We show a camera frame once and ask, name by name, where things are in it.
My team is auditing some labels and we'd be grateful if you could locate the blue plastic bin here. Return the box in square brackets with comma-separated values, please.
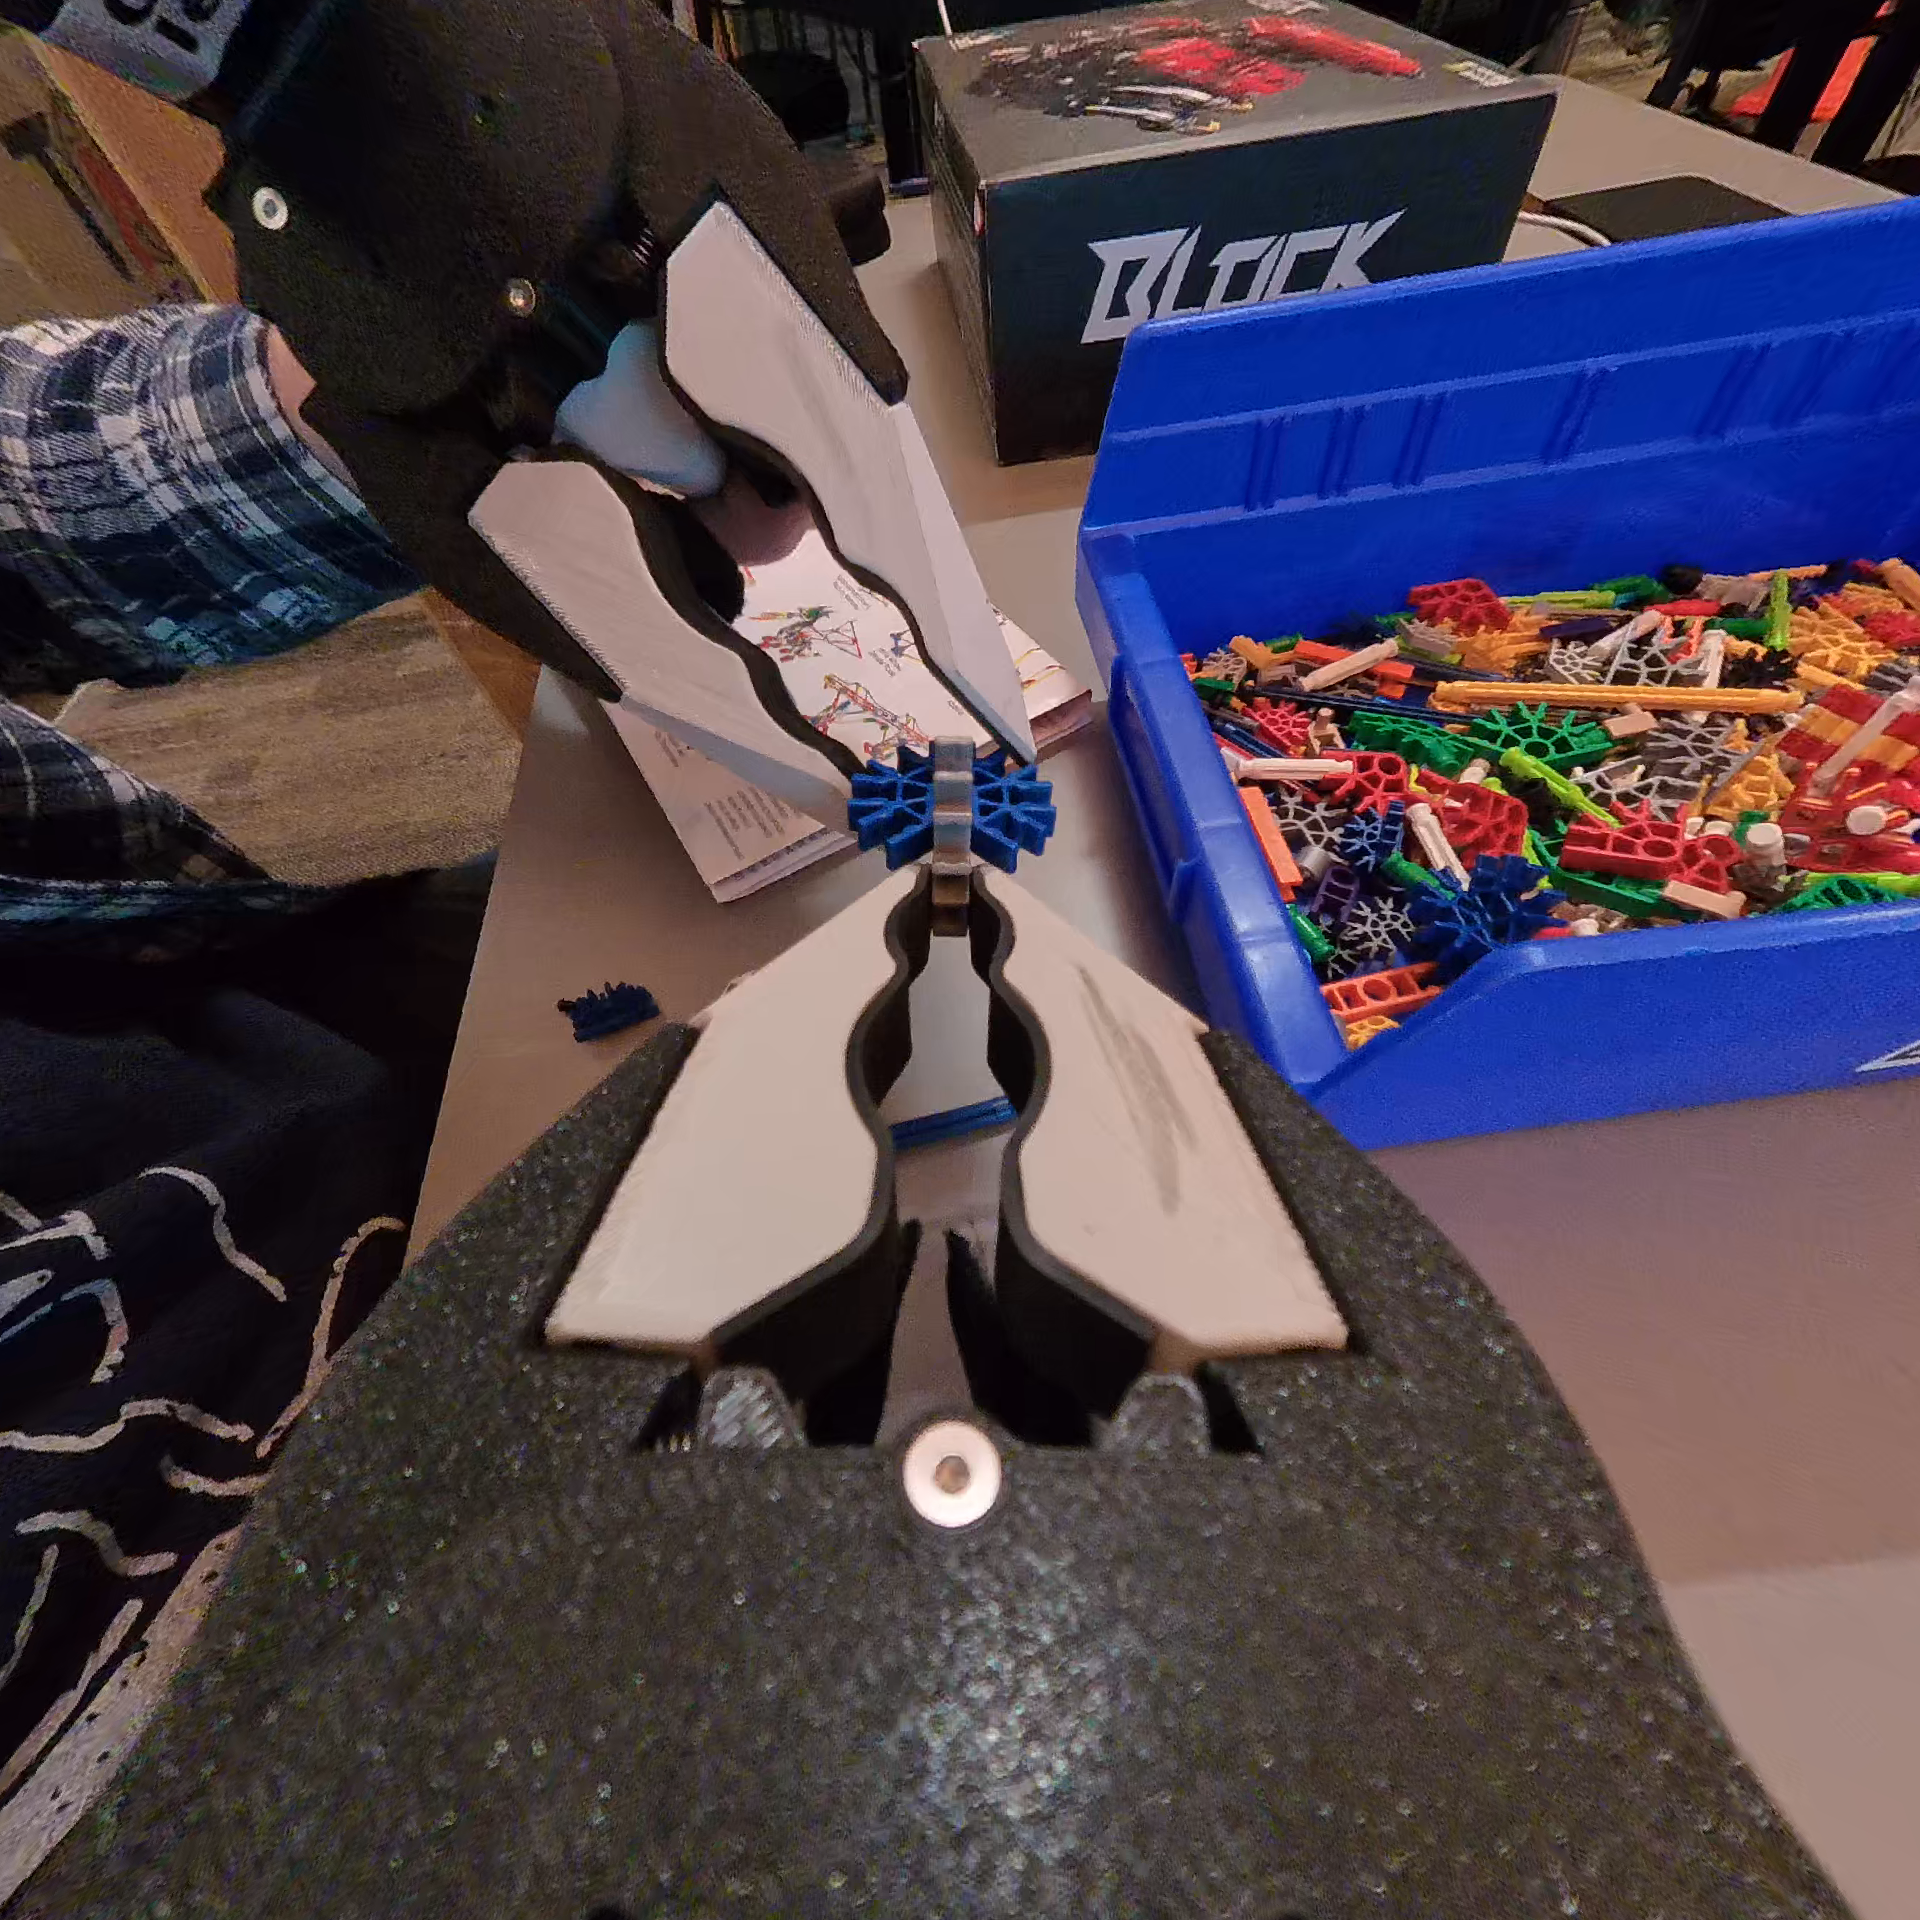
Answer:
[1075, 201, 1920, 1150]

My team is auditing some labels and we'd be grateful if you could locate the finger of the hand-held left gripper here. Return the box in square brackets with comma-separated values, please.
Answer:
[656, 199, 1040, 769]
[469, 451, 867, 831]

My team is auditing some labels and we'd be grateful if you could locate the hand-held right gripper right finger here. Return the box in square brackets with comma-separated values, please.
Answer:
[967, 866, 1352, 1419]

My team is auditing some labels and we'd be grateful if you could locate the black printed cardboard box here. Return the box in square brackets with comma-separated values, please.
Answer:
[913, 0, 1558, 467]

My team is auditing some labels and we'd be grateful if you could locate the black flat pad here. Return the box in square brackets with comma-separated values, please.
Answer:
[1544, 176, 1789, 250]

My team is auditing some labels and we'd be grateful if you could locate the person's left forearm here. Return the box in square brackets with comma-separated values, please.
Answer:
[0, 300, 425, 694]

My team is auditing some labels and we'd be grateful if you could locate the toy instruction booklet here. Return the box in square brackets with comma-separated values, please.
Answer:
[608, 527, 1094, 906]

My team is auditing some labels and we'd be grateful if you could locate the grey snowflake connector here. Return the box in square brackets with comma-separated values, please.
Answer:
[926, 737, 978, 942]

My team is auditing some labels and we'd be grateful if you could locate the blue double snowflake connector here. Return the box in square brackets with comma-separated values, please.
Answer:
[848, 744, 1057, 876]

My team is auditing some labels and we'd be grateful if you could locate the person's plaid overshirt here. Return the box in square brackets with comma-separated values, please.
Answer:
[0, 698, 278, 929]

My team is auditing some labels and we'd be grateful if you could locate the pile of colourful construction pieces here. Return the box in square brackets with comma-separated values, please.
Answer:
[1184, 559, 1920, 1051]

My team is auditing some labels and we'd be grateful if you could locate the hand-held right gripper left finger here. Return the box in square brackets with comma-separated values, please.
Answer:
[545, 866, 921, 1403]

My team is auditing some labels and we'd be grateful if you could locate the person's black printed shirt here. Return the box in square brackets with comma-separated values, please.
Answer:
[0, 856, 496, 1847]

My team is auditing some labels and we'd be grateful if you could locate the person's left hand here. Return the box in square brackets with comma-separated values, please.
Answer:
[704, 457, 819, 567]

